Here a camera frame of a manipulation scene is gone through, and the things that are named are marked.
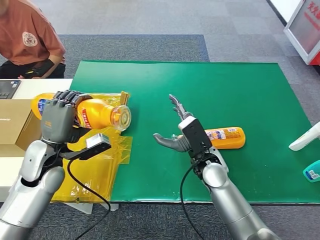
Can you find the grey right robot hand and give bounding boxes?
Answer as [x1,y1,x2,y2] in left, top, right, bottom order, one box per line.
[152,94,194,154]

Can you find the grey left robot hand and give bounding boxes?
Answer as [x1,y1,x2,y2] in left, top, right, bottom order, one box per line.
[41,89,94,145]

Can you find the orange bottle with clear cap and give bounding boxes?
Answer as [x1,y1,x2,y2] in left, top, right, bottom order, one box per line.
[30,92,132,133]
[204,126,247,151]

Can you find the black handheld device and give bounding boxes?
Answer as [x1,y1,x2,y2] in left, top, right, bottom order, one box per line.
[23,59,55,79]

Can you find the white plastic bottle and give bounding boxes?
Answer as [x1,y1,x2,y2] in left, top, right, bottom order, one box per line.
[288,121,320,152]

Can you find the teal plastic bottle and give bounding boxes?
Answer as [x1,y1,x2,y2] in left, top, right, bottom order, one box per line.
[303,160,320,184]

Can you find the brown cardboard box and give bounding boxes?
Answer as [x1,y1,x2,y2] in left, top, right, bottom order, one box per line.
[0,98,44,159]

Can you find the flat box in yellow wrap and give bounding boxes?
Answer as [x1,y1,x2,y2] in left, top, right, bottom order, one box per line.
[51,91,134,204]

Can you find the person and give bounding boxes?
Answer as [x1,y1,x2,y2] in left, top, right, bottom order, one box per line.
[0,0,67,80]

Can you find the green table mat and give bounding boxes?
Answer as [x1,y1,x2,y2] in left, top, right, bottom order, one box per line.
[69,60,320,205]

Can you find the white and red display stand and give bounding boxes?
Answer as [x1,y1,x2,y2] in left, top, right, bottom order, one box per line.
[283,0,320,66]

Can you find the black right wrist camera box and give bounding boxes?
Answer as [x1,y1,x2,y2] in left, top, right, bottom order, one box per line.
[177,115,214,159]

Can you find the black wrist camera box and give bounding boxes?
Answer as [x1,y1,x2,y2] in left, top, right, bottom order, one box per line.
[60,133,112,162]
[177,115,214,159]

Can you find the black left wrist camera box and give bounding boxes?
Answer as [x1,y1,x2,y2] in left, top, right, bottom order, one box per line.
[60,133,112,162]

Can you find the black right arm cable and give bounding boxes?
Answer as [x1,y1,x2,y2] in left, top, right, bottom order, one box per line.
[180,163,206,240]

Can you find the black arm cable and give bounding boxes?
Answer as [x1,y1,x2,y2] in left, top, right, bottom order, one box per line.
[180,163,206,240]
[66,158,112,240]

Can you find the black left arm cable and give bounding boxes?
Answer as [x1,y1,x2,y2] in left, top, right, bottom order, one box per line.
[66,158,112,240]

